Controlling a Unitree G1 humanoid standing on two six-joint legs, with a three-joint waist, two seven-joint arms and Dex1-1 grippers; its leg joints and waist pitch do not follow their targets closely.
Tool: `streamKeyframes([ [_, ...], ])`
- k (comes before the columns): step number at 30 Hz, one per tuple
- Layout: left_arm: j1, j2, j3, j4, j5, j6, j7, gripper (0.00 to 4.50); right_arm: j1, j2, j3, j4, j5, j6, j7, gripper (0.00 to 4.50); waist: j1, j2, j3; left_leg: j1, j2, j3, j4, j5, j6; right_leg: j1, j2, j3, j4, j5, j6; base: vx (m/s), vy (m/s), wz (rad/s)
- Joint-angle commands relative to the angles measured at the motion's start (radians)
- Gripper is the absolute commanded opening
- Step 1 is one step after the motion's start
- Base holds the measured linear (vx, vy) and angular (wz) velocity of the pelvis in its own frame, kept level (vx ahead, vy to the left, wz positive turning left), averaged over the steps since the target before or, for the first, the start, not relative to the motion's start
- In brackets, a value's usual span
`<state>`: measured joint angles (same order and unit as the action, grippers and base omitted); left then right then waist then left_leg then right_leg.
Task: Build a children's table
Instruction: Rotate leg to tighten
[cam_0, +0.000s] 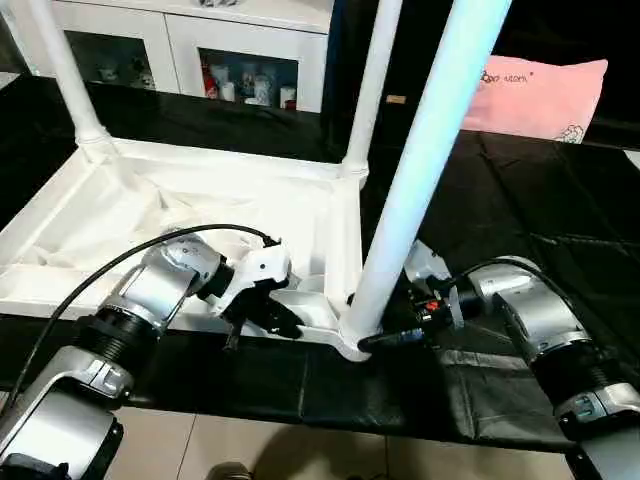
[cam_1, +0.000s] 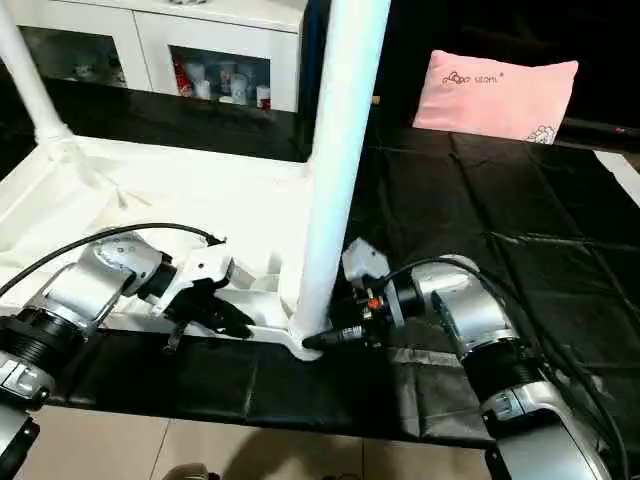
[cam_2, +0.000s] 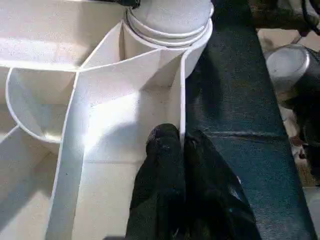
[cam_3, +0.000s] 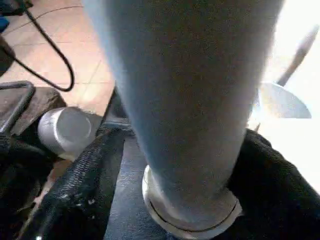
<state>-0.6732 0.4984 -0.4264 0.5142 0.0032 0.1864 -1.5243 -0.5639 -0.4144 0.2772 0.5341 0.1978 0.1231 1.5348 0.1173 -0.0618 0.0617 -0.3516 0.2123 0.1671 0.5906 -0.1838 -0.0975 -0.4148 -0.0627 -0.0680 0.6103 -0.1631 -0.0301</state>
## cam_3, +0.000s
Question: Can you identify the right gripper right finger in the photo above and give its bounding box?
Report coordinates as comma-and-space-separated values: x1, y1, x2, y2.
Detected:
222, 128, 320, 240

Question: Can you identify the black floor cable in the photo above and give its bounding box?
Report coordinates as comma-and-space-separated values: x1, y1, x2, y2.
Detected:
0, 0, 76, 93

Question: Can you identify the black work mat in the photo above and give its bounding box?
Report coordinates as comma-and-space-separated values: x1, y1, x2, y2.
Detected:
0, 86, 151, 240

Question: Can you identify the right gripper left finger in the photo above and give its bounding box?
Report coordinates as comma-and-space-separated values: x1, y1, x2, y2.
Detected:
20, 126, 127, 240

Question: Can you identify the black metal stand leg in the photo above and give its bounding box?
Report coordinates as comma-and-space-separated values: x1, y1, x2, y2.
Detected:
0, 80, 37, 135

